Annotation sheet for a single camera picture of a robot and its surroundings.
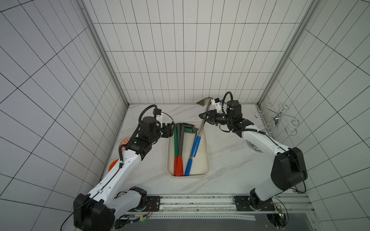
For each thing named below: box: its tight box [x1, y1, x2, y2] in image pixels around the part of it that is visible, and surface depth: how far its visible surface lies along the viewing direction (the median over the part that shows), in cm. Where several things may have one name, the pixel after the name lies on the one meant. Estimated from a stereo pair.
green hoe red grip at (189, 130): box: [184, 127, 195, 134], surface depth 99 cm
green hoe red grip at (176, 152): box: [173, 124, 179, 177], surface depth 91 cm
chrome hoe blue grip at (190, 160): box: [184, 131, 198, 177], surface depth 85 cm
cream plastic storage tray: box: [166, 122, 211, 178], surface depth 88 cm
